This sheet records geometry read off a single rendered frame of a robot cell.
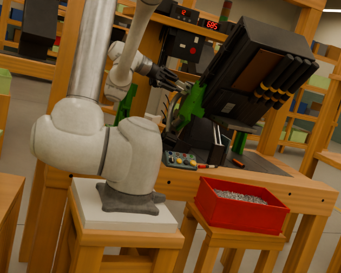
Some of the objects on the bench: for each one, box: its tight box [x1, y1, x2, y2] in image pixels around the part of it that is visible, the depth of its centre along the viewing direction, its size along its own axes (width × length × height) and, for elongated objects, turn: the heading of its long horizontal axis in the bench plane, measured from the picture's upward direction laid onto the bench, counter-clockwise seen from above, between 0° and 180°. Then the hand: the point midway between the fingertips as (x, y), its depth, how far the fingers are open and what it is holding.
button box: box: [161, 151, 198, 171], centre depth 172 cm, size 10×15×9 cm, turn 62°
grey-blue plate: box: [220, 134, 231, 166], centre depth 194 cm, size 10×2×14 cm, turn 152°
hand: (181, 87), depth 195 cm, fingers closed on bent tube, 3 cm apart
